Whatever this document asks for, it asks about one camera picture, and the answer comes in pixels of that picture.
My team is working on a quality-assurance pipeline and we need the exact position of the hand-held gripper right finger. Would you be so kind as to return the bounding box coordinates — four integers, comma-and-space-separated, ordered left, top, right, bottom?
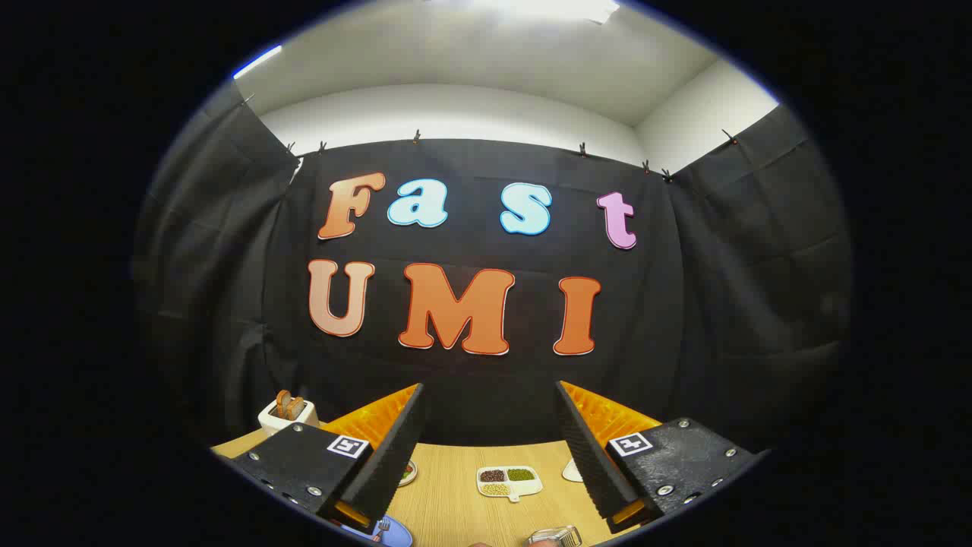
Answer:
555, 380, 768, 536

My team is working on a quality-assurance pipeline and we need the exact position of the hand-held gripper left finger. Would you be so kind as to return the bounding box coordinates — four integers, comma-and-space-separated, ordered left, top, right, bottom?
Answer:
226, 382, 426, 533

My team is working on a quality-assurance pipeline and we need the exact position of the white divided tray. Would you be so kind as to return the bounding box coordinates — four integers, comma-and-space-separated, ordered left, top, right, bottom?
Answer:
476, 466, 544, 504

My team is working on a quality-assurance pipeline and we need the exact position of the blue round plate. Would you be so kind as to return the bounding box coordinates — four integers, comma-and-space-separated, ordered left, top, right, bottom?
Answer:
340, 515, 413, 547

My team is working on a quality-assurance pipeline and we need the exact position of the metal cutlery basket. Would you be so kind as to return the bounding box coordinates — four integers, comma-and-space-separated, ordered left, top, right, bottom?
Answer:
528, 526, 583, 547

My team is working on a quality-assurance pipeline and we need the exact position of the white toaster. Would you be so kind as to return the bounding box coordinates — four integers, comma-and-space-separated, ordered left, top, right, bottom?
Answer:
258, 399, 320, 436

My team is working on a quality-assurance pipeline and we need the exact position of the row of cloth clips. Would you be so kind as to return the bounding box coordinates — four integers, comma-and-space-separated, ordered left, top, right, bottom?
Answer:
241, 93, 741, 184

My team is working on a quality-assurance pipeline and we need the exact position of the ceiling light strip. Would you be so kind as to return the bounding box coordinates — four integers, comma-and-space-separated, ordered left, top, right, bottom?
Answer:
232, 44, 283, 81

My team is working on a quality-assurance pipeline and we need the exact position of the ceiling light panel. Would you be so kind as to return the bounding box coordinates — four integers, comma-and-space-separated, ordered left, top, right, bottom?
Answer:
448, 0, 620, 25

